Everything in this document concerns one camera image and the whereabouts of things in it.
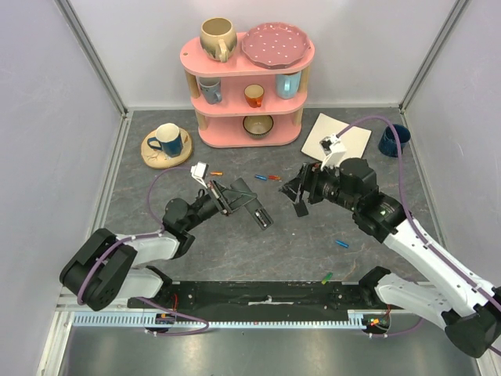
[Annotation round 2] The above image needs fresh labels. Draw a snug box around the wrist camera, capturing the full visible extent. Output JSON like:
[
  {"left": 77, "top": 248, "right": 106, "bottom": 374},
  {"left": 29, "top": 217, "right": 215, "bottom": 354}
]
[
  {"left": 319, "top": 134, "right": 347, "bottom": 171},
  {"left": 190, "top": 162, "right": 208, "bottom": 188}
]

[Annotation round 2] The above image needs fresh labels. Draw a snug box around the small orange cup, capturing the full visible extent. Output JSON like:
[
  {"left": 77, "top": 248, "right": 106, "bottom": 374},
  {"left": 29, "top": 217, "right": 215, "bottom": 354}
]
[{"left": 243, "top": 84, "right": 265, "bottom": 108}]

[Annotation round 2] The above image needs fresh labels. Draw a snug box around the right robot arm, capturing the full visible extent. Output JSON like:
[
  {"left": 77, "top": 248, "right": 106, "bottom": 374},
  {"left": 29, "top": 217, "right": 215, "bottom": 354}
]
[{"left": 279, "top": 158, "right": 500, "bottom": 358}]

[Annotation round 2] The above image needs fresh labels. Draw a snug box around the white cable duct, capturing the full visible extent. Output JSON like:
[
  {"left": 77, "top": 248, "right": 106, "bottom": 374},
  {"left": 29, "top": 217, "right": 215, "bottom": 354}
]
[{"left": 73, "top": 311, "right": 366, "bottom": 330}]

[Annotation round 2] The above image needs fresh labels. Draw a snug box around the beige ceramic mug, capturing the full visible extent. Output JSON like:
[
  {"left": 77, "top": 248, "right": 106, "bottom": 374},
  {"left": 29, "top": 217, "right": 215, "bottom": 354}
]
[{"left": 200, "top": 17, "right": 238, "bottom": 63}]

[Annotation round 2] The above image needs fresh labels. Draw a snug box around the black remote battery cover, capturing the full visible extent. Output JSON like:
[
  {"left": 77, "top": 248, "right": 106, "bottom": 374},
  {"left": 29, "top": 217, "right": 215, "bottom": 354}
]
[{"left": 293, "top": 201, "right": 308, "bottom": 217}]

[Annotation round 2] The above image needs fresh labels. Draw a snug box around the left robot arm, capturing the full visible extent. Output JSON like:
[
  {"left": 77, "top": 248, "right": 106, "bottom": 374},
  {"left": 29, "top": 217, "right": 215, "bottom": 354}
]
[{"left": 59, "top": 179, "right": 272, "bottom": 311}]

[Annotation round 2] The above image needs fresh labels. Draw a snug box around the pink dotted plate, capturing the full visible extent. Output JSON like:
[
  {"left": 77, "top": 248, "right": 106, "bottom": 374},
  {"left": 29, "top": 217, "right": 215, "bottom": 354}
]
[{"left": 241, "top": 22, "right": 311, "bottom": 69}]

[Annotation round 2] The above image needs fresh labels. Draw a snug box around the black remote control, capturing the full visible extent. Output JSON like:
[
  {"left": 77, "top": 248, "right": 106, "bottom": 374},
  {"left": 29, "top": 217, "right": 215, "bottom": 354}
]
[{"left": 230, "top": 178, "right": 273, "bottom": 230}]

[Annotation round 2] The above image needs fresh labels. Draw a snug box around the grey blue mug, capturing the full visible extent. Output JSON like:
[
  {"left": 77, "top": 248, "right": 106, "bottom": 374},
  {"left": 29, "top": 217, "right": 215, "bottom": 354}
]
[{"left": 198, "top": 77, "right": 222, "bottom": 105}]

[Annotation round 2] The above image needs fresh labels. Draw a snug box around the light blue mug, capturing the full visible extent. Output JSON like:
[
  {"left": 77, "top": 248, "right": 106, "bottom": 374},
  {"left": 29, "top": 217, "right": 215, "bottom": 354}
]
[{"left": 275, "top": 71, "right": 301, "bottom": 99}]

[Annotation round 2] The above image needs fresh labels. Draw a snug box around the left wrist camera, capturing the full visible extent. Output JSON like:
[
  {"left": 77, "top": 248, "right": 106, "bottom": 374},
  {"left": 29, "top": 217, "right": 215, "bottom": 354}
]
[{"left": 190, "top": 162, "right": 208, "bottom": 188}]

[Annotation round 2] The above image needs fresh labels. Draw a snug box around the dark blue mug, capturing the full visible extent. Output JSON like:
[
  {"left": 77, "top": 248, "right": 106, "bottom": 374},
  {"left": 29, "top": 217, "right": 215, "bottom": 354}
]
[{"left": 378, "top": 124, "right": 411, "bottom": 157}]

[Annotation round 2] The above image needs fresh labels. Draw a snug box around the blue metallic battery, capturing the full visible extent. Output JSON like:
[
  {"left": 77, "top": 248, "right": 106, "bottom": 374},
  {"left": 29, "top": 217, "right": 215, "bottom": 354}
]
[{"left": 335, "top": 240, "right": 349, "bottom": 248}]

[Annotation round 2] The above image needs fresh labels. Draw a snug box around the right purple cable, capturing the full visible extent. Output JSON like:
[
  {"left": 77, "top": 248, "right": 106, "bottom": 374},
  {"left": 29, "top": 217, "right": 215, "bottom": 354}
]
[{"left": 338, "top": 115, "right": 501, "bottom": 353}]

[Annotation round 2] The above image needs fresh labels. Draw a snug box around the blue mug cream interior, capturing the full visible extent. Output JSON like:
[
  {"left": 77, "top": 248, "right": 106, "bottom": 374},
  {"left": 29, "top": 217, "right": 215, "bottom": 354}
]
[{"left": 146, "top": 123, "right": 183, "bottom": 157}]

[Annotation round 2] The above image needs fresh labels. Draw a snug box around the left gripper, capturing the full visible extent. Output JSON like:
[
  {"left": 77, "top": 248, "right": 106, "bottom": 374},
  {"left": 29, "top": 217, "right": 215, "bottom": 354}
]
[{"left": 183, "top": 179, "right": 257, "bottom": 231}]

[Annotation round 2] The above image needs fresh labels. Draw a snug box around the dark patterned bowl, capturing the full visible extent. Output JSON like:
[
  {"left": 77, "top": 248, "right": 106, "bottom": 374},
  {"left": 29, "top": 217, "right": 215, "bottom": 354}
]
[{"left": 243, "top": 115, "right": 274, "bottom": 139}]

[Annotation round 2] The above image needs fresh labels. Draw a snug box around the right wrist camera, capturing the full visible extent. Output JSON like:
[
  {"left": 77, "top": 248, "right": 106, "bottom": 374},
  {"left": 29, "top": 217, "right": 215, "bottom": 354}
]
[{"left": 319, "top": 134, "right": 347, "bottom": 171}]

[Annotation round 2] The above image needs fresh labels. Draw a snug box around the pink three-tier shelf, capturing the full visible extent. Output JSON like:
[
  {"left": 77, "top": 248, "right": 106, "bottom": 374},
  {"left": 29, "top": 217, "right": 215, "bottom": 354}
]
[{"left": 179, "top": 38, "right": 315, "bottom": 148}]

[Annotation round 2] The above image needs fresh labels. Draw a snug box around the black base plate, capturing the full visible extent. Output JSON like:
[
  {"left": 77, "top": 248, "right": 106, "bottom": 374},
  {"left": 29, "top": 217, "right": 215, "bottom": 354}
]
[{"left": 153, "top": 281, "right": 387, "bottom": 320}]

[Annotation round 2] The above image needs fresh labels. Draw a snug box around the square white plate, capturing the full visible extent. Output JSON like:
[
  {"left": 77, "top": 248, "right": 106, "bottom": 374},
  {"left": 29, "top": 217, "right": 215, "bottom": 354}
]
[{"left": 301, "top": 114, "right": 371, "bottom": 167}]

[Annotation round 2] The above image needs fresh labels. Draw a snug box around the beige round saucer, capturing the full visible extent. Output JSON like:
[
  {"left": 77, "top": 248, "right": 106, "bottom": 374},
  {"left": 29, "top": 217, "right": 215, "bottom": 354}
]
[{"left": 141, "top": 128, "right": 193, "bottom": 169}]

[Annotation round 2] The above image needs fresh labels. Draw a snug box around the green battery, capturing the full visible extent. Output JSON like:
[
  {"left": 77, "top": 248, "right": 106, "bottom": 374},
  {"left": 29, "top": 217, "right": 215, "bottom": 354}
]
[{"left": 321, "top": 273, "right": 333, "bottom": 284}]

